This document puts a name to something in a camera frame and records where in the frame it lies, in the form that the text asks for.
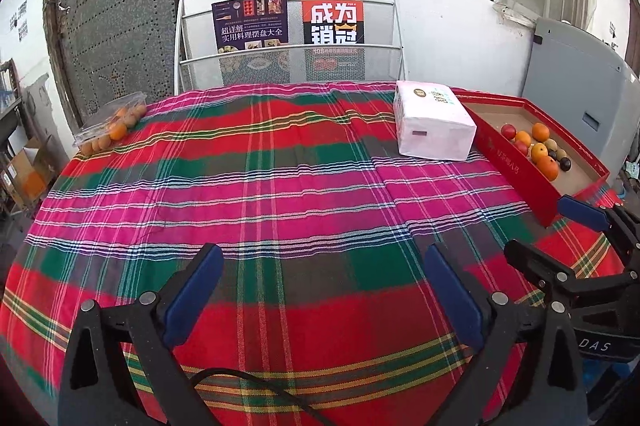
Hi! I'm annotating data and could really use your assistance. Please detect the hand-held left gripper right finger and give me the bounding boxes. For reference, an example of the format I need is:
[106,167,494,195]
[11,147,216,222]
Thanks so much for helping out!
[424,242,588,426]

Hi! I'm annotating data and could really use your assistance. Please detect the clear plastic tray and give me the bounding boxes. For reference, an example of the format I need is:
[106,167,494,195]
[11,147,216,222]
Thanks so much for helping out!
[74,91,148,155]

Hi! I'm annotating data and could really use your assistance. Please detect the printed wall notice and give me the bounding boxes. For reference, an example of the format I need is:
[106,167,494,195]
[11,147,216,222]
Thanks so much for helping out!
[10,3,31,42]

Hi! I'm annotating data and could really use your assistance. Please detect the medium orange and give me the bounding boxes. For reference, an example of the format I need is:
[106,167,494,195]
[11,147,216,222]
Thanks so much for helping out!
[536,157,560,182]

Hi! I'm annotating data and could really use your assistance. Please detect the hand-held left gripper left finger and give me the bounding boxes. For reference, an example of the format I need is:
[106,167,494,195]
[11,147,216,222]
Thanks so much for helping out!
[57,243,225,426]

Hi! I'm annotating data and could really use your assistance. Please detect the red cardboard box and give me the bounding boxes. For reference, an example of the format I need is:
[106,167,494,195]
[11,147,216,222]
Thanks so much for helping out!
[452,88,612,228]

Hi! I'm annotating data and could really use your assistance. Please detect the pile of small brown fruits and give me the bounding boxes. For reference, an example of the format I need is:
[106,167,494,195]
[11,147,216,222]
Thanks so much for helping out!
[77,103,147,155]

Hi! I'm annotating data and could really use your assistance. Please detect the orange black book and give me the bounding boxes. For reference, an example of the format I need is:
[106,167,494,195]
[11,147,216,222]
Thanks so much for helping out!
[301,0,366,82]

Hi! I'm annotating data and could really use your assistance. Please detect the white pink tissue pack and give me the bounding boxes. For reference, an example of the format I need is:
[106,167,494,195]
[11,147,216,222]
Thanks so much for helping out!
[392,80,477,163]

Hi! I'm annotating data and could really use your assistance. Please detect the studded metal door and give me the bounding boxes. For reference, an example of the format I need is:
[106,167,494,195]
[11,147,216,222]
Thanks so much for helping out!
[45,0,186,127]

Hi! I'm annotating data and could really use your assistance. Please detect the white metal mesh chair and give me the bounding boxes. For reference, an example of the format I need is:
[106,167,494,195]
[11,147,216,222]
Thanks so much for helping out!
[173,0,406,94]

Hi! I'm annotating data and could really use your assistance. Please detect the black cable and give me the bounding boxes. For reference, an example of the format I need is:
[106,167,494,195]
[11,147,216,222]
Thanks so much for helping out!
[187,367,331,426]

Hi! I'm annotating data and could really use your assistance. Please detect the cluttered storage shelf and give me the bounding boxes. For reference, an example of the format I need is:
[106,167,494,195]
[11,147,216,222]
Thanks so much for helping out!
[0,58,26,147]

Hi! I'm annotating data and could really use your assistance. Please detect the red green plaid tablecloth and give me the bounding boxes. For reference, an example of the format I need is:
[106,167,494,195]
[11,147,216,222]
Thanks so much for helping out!
[0,80,631,426]

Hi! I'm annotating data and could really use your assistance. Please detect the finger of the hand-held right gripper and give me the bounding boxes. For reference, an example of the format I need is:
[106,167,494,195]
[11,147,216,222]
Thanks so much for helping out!
[503,240,640,312]
[557,194,640,267]

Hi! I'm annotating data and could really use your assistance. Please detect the purple cookbook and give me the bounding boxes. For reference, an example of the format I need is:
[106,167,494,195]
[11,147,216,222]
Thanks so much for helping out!
[211,0,291,84]

